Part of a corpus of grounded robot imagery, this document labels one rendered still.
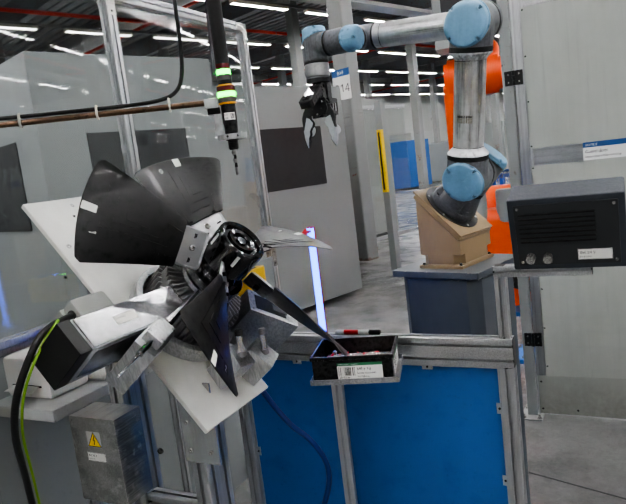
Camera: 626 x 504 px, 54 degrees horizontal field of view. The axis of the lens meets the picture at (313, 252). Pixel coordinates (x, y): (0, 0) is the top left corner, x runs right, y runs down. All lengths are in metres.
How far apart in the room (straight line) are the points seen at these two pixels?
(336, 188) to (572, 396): 3.52
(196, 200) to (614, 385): 2.31
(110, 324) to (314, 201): 4.72
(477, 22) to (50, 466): 1.72
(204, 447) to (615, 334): 2.17
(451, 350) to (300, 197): 4.15
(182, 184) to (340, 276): 4.65
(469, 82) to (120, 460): 1.31
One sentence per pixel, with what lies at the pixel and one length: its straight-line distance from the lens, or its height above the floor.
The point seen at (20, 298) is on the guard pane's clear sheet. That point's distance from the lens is 1.95.
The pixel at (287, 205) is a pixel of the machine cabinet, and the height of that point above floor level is 1.03.
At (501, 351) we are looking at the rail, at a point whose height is 0.83.
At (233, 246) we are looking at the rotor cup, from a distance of 1.36.
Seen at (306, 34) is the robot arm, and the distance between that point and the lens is 1.98.
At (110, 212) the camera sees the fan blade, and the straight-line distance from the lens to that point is 1.32.
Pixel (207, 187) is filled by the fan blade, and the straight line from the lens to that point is 1.57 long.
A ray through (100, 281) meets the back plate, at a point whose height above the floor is 1.16.
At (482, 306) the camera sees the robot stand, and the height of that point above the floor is 0.89.
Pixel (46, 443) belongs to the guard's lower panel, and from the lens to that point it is 2.04.
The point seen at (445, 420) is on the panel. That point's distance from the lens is 1.85.
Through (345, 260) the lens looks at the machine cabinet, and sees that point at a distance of 6.20.
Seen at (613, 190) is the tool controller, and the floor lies 1.23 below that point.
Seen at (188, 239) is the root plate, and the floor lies 1.24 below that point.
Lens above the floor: 1.37
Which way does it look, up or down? 8 degrees down
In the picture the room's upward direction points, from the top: 7 degrees counter-clockwise
